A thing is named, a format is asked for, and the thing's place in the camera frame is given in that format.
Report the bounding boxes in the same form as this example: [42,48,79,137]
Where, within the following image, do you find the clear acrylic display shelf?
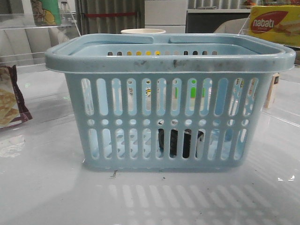
[236,16,300,127]

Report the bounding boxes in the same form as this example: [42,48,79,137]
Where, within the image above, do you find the white cabinet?
[144,0,188,33]

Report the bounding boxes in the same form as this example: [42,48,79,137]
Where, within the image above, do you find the yellow nabati wafer box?
[247,5,300,47]

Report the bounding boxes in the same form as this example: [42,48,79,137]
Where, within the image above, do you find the plate of fruit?
[243,0,256,6]

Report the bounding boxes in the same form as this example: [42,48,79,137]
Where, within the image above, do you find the beige snack box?
[264,73,280,109]

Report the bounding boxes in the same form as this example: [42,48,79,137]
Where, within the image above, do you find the stanchion with red belt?
[82,12,140,34]

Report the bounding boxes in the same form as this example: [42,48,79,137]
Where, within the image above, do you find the clear acrylic left shelf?
[0,12,79,129]

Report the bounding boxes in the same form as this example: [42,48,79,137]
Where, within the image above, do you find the yellow paper cup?
[120,29,166,99]

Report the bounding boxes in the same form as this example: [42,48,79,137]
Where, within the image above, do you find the green cartoon snack bag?
[30,0,61,26]

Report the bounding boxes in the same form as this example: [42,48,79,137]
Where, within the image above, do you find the black white tissue pack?
[157,127,207,159]

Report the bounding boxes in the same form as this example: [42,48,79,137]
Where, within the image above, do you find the light blue plastic basket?
[45,33,296,170]

